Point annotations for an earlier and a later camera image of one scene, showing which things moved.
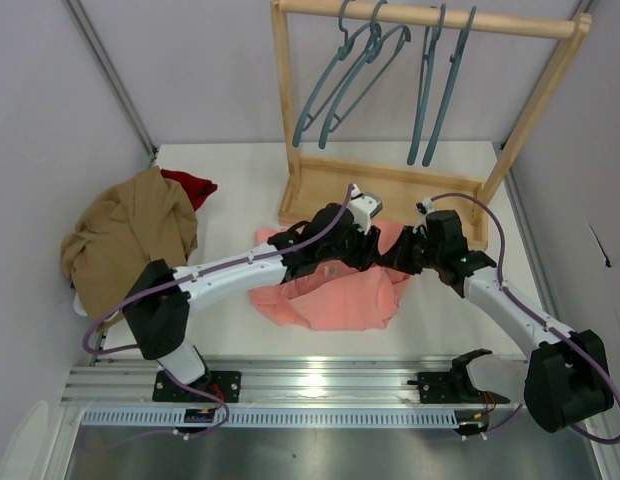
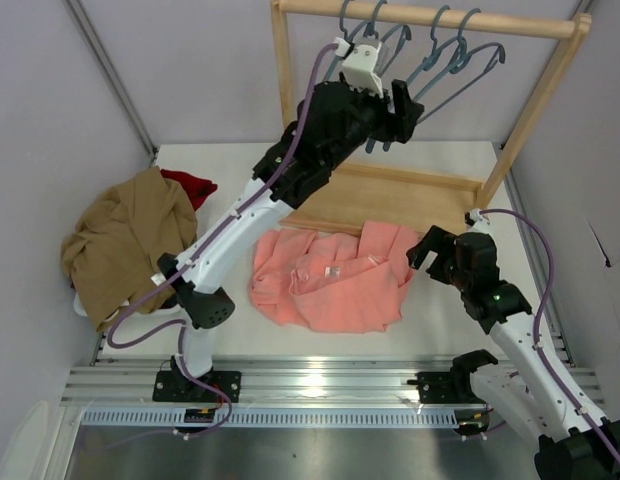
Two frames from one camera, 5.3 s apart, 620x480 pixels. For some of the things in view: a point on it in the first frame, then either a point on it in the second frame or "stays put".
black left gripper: [363, 242] to [399, 112]
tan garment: [124, 225] stays put
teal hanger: [422, 104] to [431, 60]
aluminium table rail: [277, 380] stays put
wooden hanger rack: [312, 186] stays put
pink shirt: [337, 296] stays put
